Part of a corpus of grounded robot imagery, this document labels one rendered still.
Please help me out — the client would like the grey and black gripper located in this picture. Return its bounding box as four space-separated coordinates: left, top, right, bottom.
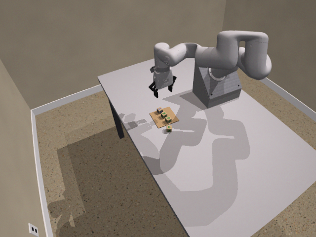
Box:
149 68 177 98

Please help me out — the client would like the wooden letter block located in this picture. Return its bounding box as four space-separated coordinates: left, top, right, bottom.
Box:
161 111 167 119
166 125 172 132
157 107 163 114
165 116 172 123

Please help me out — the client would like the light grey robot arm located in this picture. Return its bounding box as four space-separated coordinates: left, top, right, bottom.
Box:
150 31 272 81

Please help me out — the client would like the tan flat mat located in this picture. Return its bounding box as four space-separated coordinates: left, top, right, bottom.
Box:
150 107 179 128

